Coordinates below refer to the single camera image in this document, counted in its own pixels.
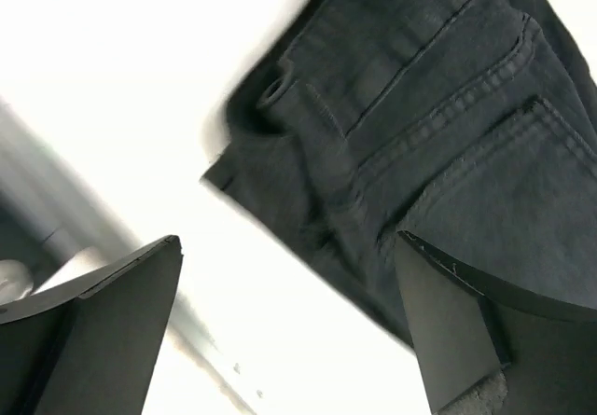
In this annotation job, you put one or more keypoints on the black trousers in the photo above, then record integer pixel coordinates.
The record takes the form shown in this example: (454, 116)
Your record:
(469, 123)

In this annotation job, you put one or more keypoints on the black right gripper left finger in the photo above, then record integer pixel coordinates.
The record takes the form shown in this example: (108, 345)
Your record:
(90, 345)

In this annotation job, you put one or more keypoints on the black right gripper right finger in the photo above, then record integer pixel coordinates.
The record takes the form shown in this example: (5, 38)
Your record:
(486, 346)

